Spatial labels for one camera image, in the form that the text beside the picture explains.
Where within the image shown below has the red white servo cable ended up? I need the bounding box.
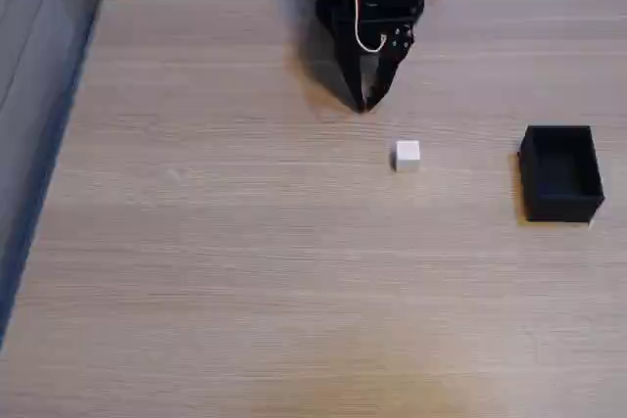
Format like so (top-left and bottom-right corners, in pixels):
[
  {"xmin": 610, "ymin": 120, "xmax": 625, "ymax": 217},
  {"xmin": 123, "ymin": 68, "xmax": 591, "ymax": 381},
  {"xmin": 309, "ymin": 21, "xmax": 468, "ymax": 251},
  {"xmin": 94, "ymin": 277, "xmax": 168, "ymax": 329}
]
[{"xmin": 354, "ymin": 0, "xmax": 395, "ymax": 54}]

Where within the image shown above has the white cube block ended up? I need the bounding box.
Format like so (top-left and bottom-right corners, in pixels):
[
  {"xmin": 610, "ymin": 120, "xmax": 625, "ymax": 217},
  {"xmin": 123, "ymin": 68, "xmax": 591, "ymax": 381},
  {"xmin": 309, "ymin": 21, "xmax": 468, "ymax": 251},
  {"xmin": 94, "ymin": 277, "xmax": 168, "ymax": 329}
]
[{"xmin": 394, "ymin": 140, "xmax": 422, "ymax": 173}]

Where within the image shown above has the black open box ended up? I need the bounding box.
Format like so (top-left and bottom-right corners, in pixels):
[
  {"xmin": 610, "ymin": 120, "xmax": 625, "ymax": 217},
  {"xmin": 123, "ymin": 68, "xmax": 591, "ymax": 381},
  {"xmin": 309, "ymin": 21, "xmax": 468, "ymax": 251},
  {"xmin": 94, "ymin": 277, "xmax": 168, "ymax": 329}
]
[{"xmin": 518, "ymin": 124, "xmax": 606, "ymax": 224}]

